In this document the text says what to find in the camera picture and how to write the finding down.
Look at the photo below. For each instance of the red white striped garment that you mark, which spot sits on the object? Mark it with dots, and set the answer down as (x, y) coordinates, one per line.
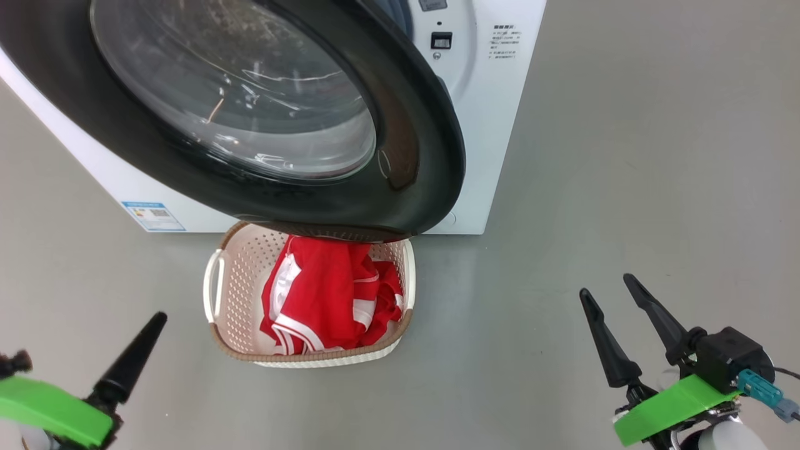
(312, 281)

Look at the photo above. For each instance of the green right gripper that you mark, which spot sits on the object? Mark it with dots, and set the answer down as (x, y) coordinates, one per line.
(675, 409)

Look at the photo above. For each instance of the cream perforated laundry basket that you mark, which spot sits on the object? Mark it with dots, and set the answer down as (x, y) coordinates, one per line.
(240, 300)

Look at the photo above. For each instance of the black glass washing machine door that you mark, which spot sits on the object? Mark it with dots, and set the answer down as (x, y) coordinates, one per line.
(406, 156)

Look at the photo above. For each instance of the teal right camera connector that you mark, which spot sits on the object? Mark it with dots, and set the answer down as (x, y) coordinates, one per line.
(762, 390)

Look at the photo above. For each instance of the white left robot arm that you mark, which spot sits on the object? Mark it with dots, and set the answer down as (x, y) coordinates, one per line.
(19, 437)

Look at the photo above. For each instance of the printed warning label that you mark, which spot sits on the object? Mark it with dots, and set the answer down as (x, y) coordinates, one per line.
(504, 42)

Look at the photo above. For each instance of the white front-load washing machine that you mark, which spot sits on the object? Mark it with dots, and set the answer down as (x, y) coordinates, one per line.
(500, 125)

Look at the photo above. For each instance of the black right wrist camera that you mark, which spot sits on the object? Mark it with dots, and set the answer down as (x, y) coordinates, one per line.
(728, 356)

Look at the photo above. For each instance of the black door lock socket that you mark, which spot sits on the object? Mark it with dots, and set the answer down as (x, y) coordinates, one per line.
(441, 40)

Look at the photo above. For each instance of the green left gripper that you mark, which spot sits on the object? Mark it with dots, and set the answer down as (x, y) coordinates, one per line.
(50, 406)

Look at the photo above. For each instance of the blue energy label sticker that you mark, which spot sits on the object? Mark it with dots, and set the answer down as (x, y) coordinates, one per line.
(153, 216)

